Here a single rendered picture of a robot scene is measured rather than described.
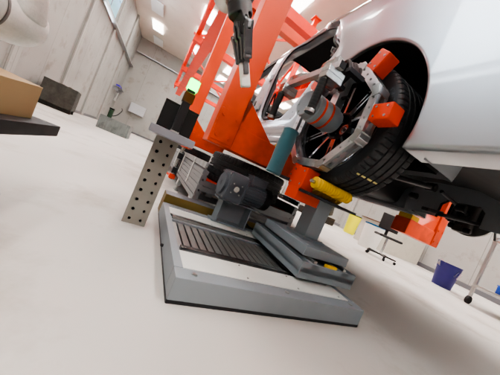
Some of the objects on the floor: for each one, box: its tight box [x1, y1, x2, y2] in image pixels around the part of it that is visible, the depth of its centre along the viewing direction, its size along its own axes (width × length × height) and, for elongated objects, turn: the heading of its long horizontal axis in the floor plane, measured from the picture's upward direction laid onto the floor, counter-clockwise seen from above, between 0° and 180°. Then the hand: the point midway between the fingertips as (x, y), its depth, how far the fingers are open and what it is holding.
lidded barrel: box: [357, 221, 385, 250], centre depth 534 cm, size 47×47×58 cm
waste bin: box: [432, 258, 464, 291], centre depth 405 cm, size 41×36×46 cm
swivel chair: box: [365, 212, 403, 266], centre depth 430 cm, size 54×54×85 cm
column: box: [121, 135, 179, 227], centre depth 109 cm, size 10×10×42 cm
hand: (244, 75), depth 73 cm, fingers closed
